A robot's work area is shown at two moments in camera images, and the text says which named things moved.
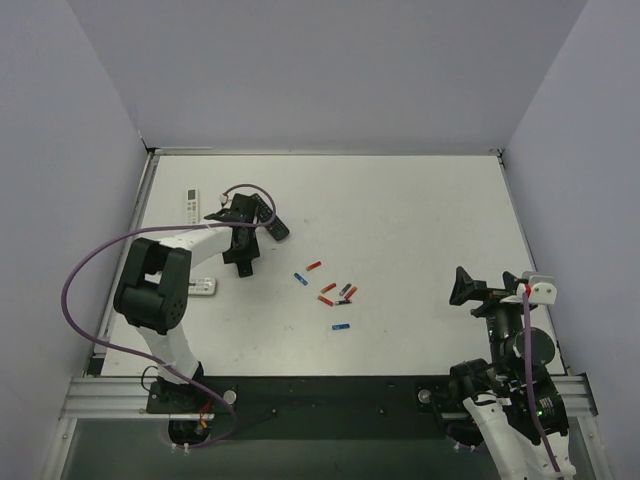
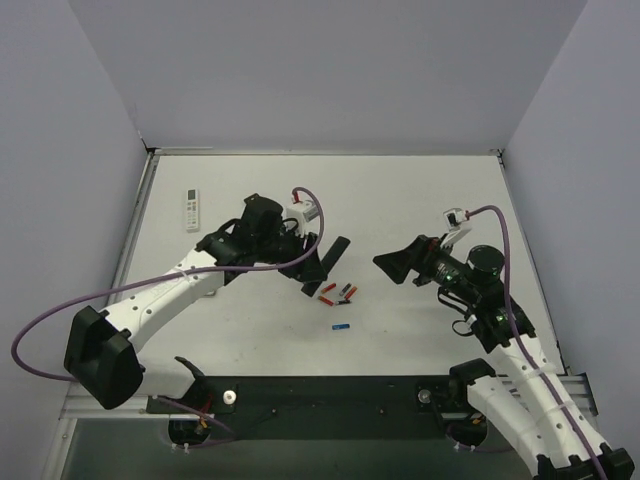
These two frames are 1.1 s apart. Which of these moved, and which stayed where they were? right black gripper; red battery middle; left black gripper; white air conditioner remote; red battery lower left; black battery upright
Moved: right black gripper; left black gripper
Stayed: red battery middle; black battery upright; white air conditioner remote; red battery lower left
